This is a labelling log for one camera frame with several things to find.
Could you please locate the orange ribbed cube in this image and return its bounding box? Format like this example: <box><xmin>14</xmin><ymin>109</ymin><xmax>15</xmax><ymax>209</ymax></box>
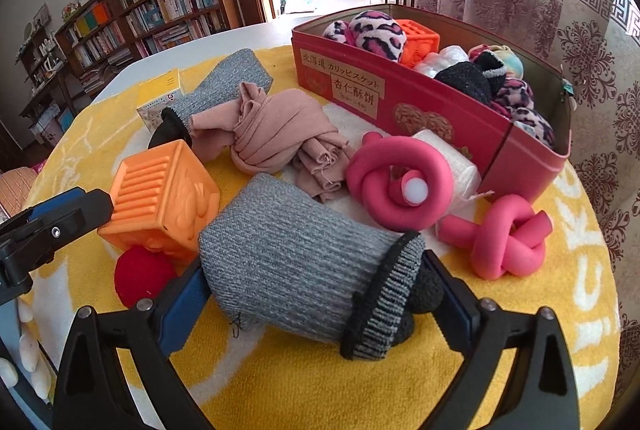
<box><xmin>98</xmin><ymin>140</ymin><xmax>220</xmax><ymax>266</ymax></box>

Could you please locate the yellow cardboard box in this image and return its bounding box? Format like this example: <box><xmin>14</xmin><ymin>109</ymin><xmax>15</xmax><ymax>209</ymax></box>
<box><xmin>136</xmin><ymin>68</ymin><xmax>184</xmax><ymax>133</ymax></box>

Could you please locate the grey black sock roll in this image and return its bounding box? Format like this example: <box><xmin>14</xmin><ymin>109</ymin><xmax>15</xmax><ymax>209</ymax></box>
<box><xmin>148</xmin><ymin>49</ymin><xmax>273</xmax><ymax>148</ymax></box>

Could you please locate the beige pink cloth bundle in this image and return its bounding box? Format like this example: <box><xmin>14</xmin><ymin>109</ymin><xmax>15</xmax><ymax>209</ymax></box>
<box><xmin>189</xmin><ymin>82</ymin><xmax>355</xmax><ymax>202</ymax></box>

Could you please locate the leopard plush toy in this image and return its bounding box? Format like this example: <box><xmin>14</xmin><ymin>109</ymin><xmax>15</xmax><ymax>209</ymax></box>
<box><xmin>491</xmin><ymin>78</ymin><xmax>554</xmax><ymax>148</ymax></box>
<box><xmin>322</xmin><ymin>10</ymin><xmax>407</xmax><ymax>63</ymax></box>

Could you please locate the black fuzzy sock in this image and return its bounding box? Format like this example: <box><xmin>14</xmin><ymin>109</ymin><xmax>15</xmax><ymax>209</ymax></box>
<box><xmin>435</xmin><ymin>50</ymin><xmax>506</xmax><ymax>106</ymax></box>

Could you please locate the white pink fuzzy sock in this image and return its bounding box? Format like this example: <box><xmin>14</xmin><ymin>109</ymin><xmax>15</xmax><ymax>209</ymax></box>
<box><xmin>468</xmin><ymin>43</ymin><xmax>524</xmax><ymax>79</ymax></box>

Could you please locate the large orange cat cube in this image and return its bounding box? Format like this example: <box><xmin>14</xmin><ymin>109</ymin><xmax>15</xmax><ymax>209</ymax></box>
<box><xmin>397</xmin><ymin>18</ymin><xmax>440</xmax><ymax>68</ymax></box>

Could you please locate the left hand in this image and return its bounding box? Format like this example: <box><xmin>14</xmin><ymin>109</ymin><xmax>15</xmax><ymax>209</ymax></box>
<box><xmin>1</xmin><ymin>299</ymin><xmax>53</xmax><ymax>403</ymax></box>

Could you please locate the pink red bedding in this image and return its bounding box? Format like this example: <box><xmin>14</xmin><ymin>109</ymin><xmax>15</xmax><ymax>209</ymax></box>
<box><xmin>0</xmin><ymin>161</ymin><xmax>44</xmax><ymax>222</ymax></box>

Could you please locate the small dark shelf unit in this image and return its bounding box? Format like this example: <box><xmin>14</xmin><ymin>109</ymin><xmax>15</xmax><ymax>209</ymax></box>
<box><xmin>15</xmin><ymin>20</ymin><xmax>77</xmax><ymax>147</ymax></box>

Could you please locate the large wooden bookshelf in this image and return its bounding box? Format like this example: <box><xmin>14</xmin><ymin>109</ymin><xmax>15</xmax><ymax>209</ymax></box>
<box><xmin>55</xmin><ymin>0</ymin><xmax>242</xmax><ymax>96</ymax></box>

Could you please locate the binder clip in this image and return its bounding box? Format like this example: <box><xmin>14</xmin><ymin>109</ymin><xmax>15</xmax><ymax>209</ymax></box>
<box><xmin>560</xmin><ymin>66</ymin><xmax>577</xmax><ymax>112</ymax></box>

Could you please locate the red biscuit tin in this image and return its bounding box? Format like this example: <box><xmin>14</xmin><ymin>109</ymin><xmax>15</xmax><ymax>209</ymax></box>
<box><xmin>292</xmin><ymin>8</ymin><xmax>572</xmax><ymax>202</ymax></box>

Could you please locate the purple patterned curtain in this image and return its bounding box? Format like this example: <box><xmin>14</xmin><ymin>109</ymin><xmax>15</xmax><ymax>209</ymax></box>
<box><xmin>416</xmin><ymin>0</ymin><xmax>639</xmax><ymax>392</ymax></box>

